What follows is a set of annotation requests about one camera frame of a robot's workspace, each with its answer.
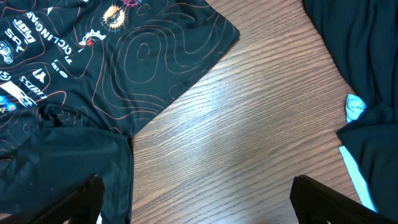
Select black printed cycling jersey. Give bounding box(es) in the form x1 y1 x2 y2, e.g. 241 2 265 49
1 0 240 223

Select plain black shirt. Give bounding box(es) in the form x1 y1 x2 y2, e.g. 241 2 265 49
303 0 397 221

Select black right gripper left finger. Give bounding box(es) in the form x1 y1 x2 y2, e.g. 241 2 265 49
1 175 104 224

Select light blue shirt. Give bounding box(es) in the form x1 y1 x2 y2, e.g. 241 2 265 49
339 94 377 213

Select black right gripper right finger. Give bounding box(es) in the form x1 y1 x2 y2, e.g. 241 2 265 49
290 175 395 224

